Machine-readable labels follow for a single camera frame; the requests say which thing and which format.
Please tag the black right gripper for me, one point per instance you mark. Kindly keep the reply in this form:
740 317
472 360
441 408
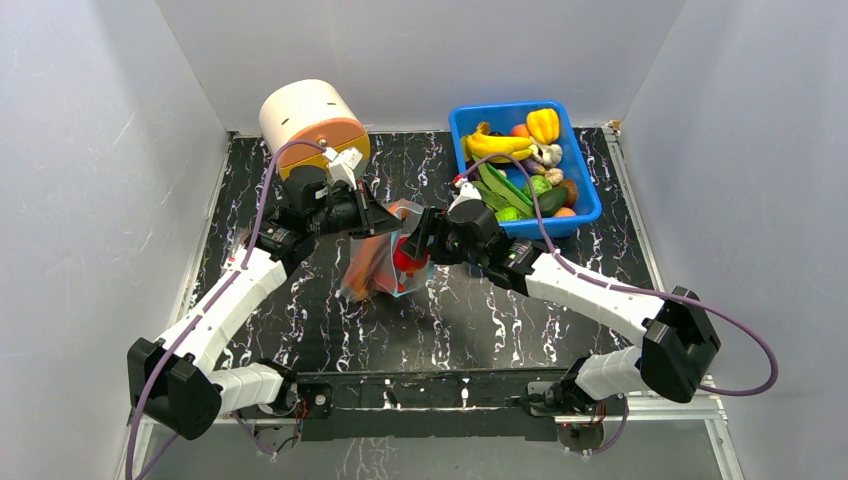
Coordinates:
433 232

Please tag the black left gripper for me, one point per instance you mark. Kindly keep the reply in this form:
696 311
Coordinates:
372 216

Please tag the red tomato toy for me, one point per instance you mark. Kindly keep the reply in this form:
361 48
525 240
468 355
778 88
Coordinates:
404 262

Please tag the clear zip top bag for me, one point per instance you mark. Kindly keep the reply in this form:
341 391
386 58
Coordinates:
409 213

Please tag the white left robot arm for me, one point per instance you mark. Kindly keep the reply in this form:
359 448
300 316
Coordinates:
174 379

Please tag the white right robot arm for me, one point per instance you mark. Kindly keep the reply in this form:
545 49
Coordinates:
671 344

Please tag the green leaf vegetable toy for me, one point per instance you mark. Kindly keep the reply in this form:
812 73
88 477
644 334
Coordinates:
499 192

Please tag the yellow banana bunch toy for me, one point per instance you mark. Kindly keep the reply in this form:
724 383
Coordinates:
482 143

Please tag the round pastel drawer cabinet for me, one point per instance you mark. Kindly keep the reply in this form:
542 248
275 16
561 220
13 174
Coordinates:
312 110

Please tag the blue plastic bin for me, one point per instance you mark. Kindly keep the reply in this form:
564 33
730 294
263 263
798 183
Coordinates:
463 120

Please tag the green custard apple toy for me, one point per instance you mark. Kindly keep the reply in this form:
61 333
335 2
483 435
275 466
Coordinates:
538 185

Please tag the purple eggplant toy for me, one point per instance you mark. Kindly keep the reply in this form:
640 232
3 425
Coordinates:
533 167

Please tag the dark green cucumber toy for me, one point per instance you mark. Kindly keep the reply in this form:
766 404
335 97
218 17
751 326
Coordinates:
551 201

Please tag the marker pen pack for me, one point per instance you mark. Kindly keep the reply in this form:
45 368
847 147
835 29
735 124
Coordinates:
238 242

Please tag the orange round fruit toy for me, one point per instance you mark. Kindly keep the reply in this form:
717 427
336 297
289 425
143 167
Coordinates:
564 212

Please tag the peach apple toy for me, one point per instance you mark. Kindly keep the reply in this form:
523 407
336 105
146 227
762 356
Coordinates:
520 130

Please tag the white garlic bulb toy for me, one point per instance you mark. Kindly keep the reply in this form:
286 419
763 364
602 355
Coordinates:
554 176

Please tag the white mushroom toy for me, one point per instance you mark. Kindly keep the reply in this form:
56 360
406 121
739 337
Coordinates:
548 156

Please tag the brown potato toy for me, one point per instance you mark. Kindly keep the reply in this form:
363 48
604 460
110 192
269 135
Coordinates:
572 192

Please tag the yellow bell pepper toy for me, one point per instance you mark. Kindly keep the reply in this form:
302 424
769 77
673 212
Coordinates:
543 125

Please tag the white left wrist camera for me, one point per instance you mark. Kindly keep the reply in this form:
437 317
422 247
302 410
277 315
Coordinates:
342 165

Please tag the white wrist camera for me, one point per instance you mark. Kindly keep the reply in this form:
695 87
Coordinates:
342 165
464 191

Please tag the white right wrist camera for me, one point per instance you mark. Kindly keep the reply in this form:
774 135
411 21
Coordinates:
464 191

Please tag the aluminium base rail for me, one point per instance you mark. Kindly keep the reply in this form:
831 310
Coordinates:
459 404

